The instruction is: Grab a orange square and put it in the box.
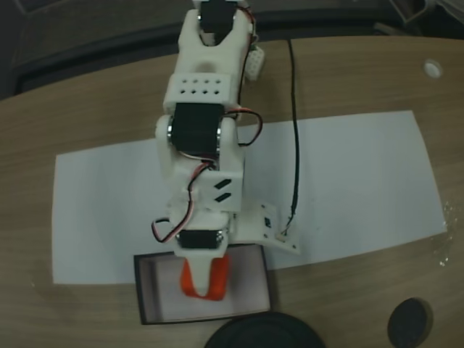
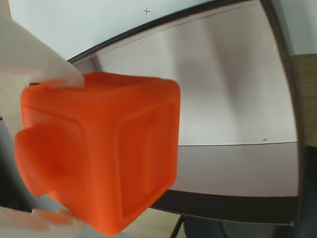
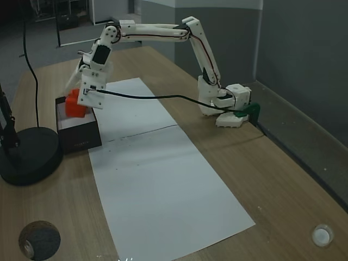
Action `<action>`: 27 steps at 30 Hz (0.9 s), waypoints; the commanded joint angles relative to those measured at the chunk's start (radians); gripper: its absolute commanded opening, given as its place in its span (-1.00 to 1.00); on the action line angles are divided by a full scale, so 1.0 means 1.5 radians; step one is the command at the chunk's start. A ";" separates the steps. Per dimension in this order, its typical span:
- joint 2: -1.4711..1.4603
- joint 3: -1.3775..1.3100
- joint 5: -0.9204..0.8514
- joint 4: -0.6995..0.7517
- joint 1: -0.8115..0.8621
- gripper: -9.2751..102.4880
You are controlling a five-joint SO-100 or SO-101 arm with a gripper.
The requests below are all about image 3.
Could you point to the orange cube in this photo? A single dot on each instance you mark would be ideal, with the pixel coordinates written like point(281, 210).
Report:
point(73, 107)

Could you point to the black background box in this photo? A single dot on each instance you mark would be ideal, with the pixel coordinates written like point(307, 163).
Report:
point(68, 21)

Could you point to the dark brown open box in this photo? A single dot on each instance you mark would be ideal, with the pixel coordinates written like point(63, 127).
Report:
point(79, 136)

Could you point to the white paper sheet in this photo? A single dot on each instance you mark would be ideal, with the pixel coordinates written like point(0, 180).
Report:
point(136, 108)
point(168, 195)

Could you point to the black round lamp base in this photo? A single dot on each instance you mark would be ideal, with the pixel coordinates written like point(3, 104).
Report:
point(30, 157)

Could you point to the green table clamp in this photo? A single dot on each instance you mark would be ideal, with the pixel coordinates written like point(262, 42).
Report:
point(248, 109)

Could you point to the white round cap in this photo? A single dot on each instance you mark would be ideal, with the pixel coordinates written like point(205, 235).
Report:
point(322, 235)

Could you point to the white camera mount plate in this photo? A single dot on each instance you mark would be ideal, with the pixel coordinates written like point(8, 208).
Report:
point(92, 91)

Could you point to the black metal stand post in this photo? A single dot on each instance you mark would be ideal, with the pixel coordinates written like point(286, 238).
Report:
point(58, 24)

